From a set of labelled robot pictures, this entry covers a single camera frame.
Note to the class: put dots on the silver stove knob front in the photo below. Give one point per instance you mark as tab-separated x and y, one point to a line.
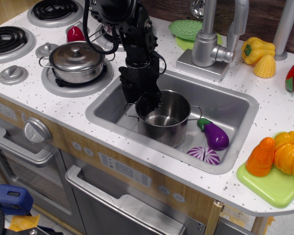
13	75

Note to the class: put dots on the silver stove knob middle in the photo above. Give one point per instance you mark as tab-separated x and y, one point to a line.
45	50

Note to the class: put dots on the silver stove knob rear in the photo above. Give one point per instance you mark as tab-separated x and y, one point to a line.
78	24

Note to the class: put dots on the silver stove knob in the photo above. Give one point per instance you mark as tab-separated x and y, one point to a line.
45	50
78	24
13	75

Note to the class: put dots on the silver post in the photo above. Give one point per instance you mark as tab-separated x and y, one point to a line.
283	30

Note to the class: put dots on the small steel pan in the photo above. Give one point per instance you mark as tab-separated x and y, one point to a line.
105	33

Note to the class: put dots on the silver toy faucet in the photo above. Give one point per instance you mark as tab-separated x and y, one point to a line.
207	59

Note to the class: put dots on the yellow toy bell pepper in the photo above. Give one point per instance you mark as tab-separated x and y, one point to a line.
253	49

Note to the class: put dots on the orange toy carrot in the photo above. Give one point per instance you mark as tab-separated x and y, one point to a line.
261	158

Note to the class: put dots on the yellow toy corn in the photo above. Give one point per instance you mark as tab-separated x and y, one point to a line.
266	67

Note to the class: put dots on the tall steel pot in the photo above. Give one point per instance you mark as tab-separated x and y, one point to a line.
167	124

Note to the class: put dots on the steel pot with lid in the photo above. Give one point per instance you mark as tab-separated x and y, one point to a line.
76	62

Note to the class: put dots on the yellow tape piece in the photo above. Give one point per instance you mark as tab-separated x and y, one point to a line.
23	222

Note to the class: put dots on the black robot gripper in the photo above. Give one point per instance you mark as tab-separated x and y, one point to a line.
139	84

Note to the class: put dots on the toy dishwasher door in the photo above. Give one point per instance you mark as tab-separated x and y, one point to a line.
109	206

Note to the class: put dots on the light green cutting board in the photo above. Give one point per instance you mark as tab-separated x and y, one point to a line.
277	188

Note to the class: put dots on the black coil burner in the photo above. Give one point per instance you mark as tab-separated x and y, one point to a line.
15	43
55	13

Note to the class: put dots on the black coil burner rear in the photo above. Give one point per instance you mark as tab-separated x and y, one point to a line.
55	13

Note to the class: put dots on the orange toy pumpkin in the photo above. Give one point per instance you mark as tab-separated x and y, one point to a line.
284	152

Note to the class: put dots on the clear faucet knob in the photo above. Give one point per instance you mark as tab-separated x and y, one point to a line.
197	8

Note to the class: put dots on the green toy bitter gourd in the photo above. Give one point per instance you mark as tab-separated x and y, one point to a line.
185	29

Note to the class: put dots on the purple toy eggplant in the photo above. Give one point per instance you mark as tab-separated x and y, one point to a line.
217	139

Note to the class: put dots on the grey toy sink basin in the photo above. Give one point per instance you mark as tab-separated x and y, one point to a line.
232	111

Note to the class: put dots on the silver oven dial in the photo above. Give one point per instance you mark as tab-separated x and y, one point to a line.
35	131

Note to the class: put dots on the blue clamp tool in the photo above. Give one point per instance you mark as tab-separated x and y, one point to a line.
15	200

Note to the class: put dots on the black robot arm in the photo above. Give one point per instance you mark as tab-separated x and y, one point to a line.
131	26

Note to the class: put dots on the purple striped toy onion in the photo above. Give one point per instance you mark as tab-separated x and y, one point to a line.
205	154

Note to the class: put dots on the black coil burner left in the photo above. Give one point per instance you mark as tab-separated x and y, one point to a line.
15	43

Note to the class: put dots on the small green plate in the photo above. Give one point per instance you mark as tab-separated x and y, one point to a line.
187	44

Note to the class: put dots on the toy oven door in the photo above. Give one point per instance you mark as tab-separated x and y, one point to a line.
39	168

